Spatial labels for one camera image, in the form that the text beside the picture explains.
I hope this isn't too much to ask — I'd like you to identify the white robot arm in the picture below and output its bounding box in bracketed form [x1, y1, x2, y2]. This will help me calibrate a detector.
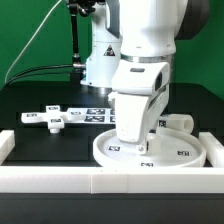
[81, 0, 209, 152]

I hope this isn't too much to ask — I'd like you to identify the white fence block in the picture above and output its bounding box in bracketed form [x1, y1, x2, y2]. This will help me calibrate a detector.
[199, 132, 224, 168]
[0, 130, 15, 166]

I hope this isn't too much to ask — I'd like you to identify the white front fence bar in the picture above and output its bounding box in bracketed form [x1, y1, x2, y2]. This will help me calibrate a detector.
[0, 166, 224, 194]

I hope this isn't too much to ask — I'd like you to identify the white marker sheet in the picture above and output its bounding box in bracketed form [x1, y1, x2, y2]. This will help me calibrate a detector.
[67, 108, 115, 124]

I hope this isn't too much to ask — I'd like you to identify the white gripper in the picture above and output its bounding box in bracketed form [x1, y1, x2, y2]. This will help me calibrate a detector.
[110, 60, 170, 154]

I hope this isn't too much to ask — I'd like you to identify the white cross table base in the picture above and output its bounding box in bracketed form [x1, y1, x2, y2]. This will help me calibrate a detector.
[21, 105, 86, 135]

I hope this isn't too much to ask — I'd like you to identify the white round table top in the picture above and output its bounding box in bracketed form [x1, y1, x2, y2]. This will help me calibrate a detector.
[93, 128, 206, 168]

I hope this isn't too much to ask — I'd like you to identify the black camera stand pole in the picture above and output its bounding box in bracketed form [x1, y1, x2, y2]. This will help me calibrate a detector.
[65, 0, 96, 84]

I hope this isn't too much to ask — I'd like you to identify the white left fence block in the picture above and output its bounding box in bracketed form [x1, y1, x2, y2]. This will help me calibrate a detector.
[0, 130, 15, 166]

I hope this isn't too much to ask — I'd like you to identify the white cable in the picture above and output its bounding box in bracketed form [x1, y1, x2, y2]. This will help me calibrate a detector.
[3, 0, 64, 84]

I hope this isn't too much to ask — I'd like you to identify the black cable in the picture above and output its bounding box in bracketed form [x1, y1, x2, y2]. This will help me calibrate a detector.
[3, 64, 75, 88]

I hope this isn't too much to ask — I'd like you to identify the white right fence block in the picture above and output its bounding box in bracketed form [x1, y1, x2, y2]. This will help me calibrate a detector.
[199, 132, 224, 168]

